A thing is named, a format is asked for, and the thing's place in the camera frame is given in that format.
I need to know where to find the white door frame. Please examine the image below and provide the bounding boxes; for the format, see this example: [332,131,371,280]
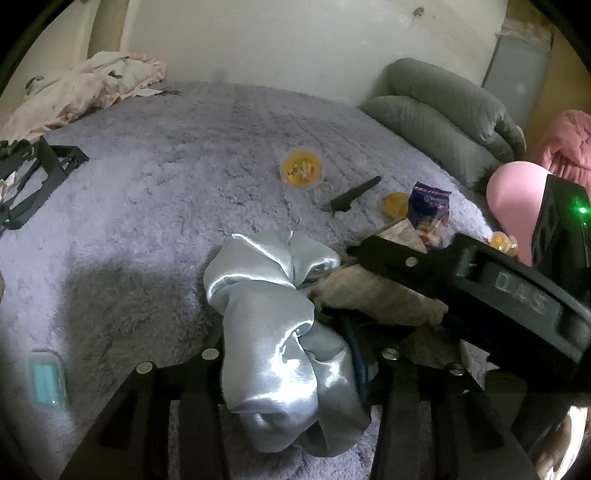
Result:
[90,0,139,58]

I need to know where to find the blue snack bag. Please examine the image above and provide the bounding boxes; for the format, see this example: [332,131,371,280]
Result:
[406,181,457,251]

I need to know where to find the pink pillow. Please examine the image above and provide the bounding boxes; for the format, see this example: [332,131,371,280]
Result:
[486,161,553,267]

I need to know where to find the teal plastic case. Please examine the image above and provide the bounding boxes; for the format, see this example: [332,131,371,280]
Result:
[28,350,70,412]

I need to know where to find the small yellow jelly cup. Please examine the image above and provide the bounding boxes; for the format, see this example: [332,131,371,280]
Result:
[382,191,411,220]
[489,232,519,256]

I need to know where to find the pink quilted jacket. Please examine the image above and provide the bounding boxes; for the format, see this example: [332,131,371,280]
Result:
[537,110,591,184]

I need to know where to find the grey board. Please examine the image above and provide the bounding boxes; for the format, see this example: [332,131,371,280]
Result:
[481,34,553,117]

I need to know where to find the silver satin cloth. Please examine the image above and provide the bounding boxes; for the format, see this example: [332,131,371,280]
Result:
[203,230,372,459]

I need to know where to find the black utility knife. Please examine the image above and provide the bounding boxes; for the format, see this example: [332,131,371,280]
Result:
[320,175,383,213]

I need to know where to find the pink floral bedding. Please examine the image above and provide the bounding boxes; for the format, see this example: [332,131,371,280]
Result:
[0,51,168,145]

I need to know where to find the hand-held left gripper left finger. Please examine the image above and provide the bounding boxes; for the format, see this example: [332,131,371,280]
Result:
[60,347,232,480]

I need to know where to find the grey-green folded quilt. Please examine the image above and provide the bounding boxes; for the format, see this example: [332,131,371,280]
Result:
[359,58,528,193]

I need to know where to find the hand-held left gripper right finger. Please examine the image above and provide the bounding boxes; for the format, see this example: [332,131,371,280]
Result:
[321,307,541,480]

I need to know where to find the tan snack wrapper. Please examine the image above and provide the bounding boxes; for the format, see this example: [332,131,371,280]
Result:
[369,218,429,254]

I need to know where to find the purple fluffy blanket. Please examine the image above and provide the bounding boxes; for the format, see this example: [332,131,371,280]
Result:
[0,80,509,480]

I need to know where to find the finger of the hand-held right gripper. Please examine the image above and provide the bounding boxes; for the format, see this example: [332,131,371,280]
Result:
[345,234,468,308]

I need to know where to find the yellow lidded cup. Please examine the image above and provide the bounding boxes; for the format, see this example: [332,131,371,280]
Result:
[279,147,327,188]

